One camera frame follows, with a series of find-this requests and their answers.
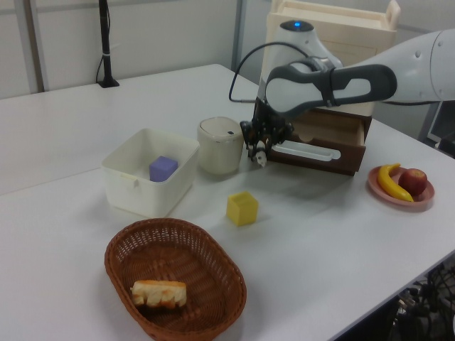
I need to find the cream lidded canister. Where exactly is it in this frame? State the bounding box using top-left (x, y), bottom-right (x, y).
top-left (197, 116), bottom-right (245, 175)

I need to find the black clamped pole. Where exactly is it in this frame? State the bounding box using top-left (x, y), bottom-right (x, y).
top-left (95, 0), bottom-right (121, 89)

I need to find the white drawer handle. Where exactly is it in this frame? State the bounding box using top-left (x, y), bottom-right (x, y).
top-left (272, 140), bottom-right (341, 160)

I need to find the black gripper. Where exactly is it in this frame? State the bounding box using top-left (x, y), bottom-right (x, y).
top-left (240, 96), bottom-right (296, 160)

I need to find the yellow banana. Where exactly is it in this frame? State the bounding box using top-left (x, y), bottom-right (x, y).
top-left (377, 163), bottom-right (415, 202)

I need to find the yellow cube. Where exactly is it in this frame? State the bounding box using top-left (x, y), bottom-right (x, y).
top-left (226, 190), bottom-right (259, 227)

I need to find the dark brown cabinet frame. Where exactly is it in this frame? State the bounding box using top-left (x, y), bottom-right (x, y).
top-left (309, 105), bottom-right (374, 146)

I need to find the cream plastic cabinet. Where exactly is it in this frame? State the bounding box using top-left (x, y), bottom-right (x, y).
top-left (261, 0), bottom-right (401, 117)

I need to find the red apple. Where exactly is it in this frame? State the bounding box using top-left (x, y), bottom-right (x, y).
top-left (397, 168), bottom-right (428, 196)

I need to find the purple cube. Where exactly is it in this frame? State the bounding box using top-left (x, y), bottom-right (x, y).
top-left (149, 155), bottom-right (178, 183)

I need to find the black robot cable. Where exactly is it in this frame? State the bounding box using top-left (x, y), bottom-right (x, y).
top-left (228, 41), bottom-right (316, 104)

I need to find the brown wicker basket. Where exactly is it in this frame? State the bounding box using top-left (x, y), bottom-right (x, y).
top-left (104, 217), bottom-right (248, 341)

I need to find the toasted bread piece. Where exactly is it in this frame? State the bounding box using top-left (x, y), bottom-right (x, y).
top-left (130, 279), bottom-right (188, 310)

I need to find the black cable bundle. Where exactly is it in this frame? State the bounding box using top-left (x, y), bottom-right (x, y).
top-left (397, 262), bottom-right (455, 341)

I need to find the open wooden drawer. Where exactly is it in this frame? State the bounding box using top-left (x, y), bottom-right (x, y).
top-left (264, 106), bottom-right (367, 178)

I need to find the pink plate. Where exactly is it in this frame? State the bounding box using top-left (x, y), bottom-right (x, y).
top-left (368, 165), bottom-right (436, 213)

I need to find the white plastic bin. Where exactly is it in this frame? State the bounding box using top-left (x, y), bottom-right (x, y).
top-left (101, 128), bottom-right (200, 220)

